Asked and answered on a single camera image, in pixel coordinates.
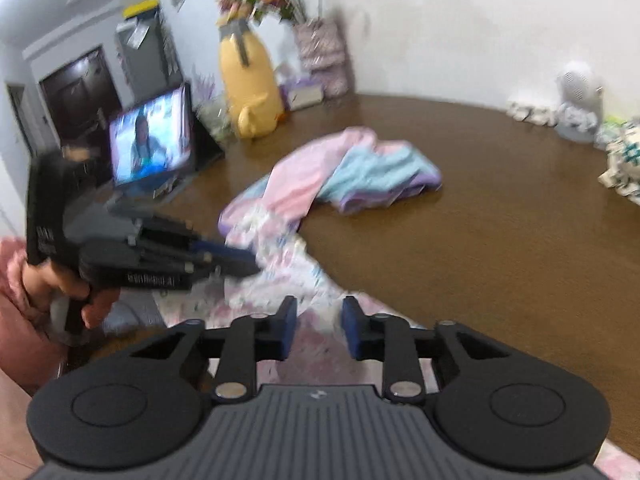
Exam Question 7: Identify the person's left forearm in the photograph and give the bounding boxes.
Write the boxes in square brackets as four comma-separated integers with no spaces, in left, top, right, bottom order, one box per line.
[0,237,66,396]

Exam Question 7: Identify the yellow mug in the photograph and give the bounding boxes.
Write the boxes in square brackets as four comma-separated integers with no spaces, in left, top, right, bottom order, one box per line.
[237,95,288,139]

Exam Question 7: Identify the purple tissue box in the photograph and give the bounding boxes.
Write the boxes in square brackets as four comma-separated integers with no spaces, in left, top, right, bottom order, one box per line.
[277,62,326,112]

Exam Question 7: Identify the white cable clip holder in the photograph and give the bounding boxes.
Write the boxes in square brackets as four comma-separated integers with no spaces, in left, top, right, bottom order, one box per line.
[506,99,558,127]

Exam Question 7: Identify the folded green floral cloth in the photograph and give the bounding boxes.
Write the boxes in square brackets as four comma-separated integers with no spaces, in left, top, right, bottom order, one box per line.
[598,120,640,206]

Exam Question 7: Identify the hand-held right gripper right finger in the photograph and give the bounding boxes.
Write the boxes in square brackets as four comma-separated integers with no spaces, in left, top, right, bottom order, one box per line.
[341,296,506,405]

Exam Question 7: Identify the grey refrigerator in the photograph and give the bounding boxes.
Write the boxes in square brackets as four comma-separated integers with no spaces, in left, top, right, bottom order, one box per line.
[115,0,183,93]

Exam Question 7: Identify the pink floral dress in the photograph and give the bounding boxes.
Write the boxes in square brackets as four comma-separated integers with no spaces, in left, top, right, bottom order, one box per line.
[102,207,640,480]

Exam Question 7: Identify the tablet with grey case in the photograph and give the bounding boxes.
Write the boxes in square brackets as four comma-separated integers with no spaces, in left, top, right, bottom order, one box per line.
[107,82,226,201]

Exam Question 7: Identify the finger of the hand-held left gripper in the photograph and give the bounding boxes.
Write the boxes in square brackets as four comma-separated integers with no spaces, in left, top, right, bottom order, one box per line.
[145,247,262,278]
[137,214,236,261]

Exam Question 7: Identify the pink fuzzy vase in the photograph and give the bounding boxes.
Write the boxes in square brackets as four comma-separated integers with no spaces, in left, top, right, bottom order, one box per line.
[292,19,351,100]

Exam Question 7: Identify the yellow thermos jug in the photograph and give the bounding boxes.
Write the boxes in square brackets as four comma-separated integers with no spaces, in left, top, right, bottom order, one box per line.
[217,17,286,138]

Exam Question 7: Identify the clear glass cup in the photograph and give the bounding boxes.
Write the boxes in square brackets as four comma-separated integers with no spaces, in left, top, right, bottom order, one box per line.
[197,95,236,143]

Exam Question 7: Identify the pastel pink blue garment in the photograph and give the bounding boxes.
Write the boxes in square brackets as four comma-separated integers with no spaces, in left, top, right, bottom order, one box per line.
[220,127,443,226]

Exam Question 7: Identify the person's left hand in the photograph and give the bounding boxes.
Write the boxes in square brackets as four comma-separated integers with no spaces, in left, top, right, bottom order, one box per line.
[20,260,119,331]

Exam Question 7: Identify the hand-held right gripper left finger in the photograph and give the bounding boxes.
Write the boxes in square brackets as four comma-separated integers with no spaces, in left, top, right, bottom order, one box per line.
[131,295,298,403]

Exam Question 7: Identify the white robot-shaped speaker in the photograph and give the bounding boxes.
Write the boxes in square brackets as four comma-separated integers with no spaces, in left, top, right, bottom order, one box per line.
[555,60,606,142]

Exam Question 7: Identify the dark wooden door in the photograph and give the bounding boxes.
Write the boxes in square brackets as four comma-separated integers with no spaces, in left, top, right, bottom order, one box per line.
[39,46,123,148]

